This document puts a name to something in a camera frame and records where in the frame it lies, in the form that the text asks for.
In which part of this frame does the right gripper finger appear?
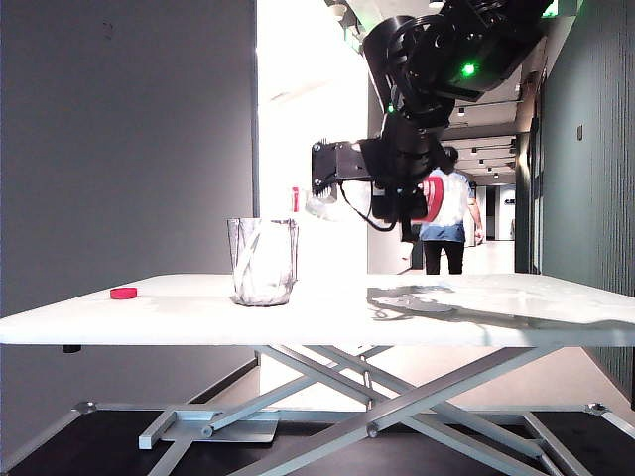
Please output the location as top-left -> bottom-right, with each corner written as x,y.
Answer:
400,217 -> 422,245

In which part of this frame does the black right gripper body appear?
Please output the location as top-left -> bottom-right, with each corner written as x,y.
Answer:
360,137 -> 446,222

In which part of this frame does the clear water bottle red label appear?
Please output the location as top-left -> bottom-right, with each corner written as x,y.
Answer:
290,173 -> 450,225

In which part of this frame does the clear faceted glass mug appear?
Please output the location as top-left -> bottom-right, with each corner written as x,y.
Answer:
225,216 -> 301,307

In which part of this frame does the person in white blue shirt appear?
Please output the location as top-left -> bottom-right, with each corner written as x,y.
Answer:
418,145 -> 486,276

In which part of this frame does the black camera cable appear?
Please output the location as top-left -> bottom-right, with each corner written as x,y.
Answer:
338,179 -> 401,233

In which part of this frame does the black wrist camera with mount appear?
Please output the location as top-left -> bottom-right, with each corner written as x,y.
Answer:
311,139 -> 367,201

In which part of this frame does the white scissor table frame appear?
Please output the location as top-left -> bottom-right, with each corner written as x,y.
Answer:
137,344 -> 581,476

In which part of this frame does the black platform with aluminium frame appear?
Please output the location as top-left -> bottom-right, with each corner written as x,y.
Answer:
0,401 -> 635,476

